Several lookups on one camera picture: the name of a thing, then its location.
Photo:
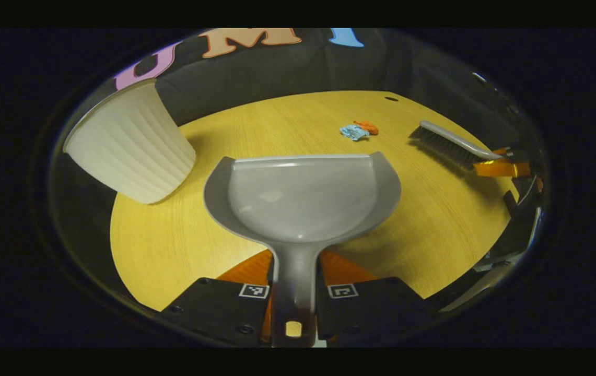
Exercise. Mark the orange paper trash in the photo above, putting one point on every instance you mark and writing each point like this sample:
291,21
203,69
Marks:
368,127

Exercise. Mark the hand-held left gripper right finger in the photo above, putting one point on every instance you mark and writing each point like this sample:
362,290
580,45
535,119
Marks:
371,308

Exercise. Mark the white ribbed garbage bin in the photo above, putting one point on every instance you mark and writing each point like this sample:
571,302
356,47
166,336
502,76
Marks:
128,149

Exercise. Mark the gray plastic dustpan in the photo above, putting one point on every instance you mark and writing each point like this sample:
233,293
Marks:
303,198

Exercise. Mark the small gray broom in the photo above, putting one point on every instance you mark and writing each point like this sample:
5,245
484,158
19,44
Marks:
446,143

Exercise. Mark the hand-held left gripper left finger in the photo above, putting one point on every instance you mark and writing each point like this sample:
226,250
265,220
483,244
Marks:
219,308

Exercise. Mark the blue paper trash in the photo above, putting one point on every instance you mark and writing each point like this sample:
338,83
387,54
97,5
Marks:
353,132

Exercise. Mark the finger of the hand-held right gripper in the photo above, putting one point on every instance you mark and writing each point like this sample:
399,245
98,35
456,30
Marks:
501,169
512,154

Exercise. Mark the metal frame pole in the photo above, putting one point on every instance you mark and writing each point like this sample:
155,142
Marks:
496,94

